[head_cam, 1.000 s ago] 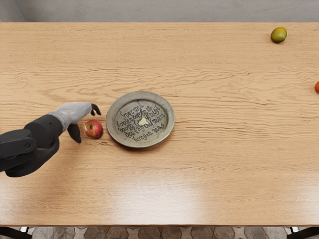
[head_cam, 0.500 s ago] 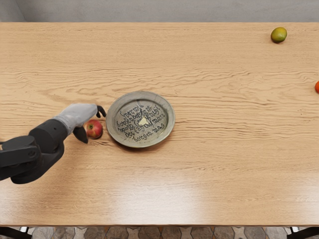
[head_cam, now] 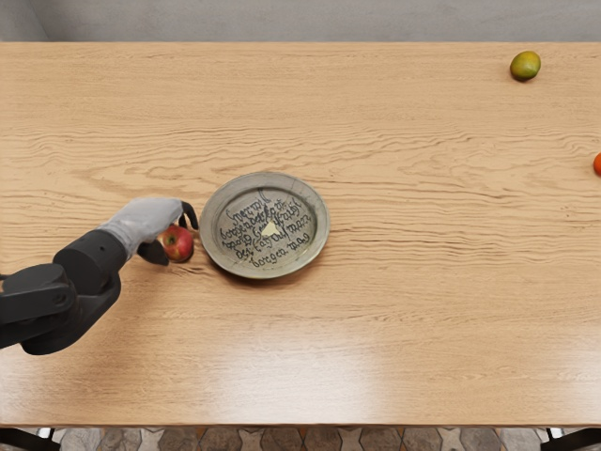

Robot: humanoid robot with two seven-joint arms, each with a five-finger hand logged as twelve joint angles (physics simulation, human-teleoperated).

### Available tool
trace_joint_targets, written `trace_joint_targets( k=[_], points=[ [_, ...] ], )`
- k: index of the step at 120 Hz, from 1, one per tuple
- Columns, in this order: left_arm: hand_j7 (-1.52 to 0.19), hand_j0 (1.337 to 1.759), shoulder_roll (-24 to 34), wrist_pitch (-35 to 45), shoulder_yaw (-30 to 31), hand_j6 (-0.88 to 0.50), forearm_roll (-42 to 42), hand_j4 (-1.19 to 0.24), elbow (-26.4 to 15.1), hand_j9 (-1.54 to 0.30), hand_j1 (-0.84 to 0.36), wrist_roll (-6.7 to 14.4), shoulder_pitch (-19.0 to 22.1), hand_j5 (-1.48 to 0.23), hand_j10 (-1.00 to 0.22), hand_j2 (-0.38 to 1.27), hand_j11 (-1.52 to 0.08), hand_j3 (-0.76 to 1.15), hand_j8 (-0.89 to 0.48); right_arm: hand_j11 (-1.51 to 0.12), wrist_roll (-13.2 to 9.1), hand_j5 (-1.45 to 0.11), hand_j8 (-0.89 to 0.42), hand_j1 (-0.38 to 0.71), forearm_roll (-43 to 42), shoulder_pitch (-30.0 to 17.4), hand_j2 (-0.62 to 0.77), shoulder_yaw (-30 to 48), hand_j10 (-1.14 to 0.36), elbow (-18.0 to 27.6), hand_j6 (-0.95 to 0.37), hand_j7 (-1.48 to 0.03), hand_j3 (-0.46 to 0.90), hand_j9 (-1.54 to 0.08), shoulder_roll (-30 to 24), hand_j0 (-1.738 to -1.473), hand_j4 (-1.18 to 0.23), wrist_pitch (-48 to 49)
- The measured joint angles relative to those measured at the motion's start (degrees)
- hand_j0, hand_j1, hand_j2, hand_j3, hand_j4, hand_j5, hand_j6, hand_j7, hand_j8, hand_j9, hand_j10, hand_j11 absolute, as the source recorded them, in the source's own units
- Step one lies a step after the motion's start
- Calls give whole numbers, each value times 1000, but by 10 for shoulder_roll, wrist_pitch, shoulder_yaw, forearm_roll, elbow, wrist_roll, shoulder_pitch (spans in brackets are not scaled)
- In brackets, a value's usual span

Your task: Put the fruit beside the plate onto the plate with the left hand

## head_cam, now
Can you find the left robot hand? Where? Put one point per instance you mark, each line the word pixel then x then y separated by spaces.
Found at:
pixel 143 219

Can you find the red apple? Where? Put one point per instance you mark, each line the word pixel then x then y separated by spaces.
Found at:
pixel 179 243

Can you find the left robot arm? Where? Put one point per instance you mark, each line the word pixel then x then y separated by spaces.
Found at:
pixel 61 291

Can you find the grey plate with script pattern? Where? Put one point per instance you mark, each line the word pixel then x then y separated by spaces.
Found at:
pixel 264 224

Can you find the orange fruit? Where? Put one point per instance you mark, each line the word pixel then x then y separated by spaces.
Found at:
pixel 597 164

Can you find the green mango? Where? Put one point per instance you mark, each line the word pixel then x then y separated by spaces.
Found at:
pixel 525 65

